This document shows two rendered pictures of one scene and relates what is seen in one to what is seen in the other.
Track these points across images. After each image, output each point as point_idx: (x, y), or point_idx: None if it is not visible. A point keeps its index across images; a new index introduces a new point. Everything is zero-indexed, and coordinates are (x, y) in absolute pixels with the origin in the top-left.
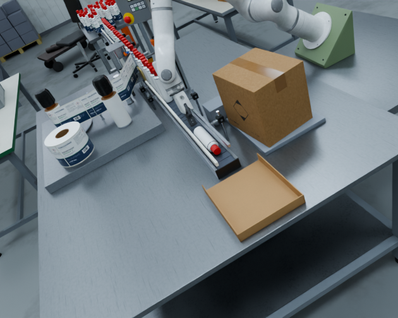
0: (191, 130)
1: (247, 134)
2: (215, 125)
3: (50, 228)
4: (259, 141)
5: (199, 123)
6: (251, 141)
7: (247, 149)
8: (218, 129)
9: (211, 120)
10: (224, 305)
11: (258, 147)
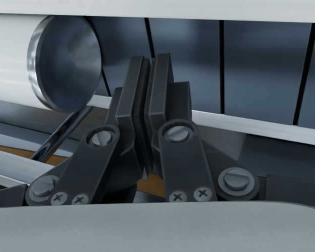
0: (228, 20)
1: (60, 157)
2: (243, 141)
3: None
4: (14, 148)
5: (253, 113)
6: (24, 139)
7: (17, 109)
8: (202, 126)
9: (288, 159)
10: None
11: None
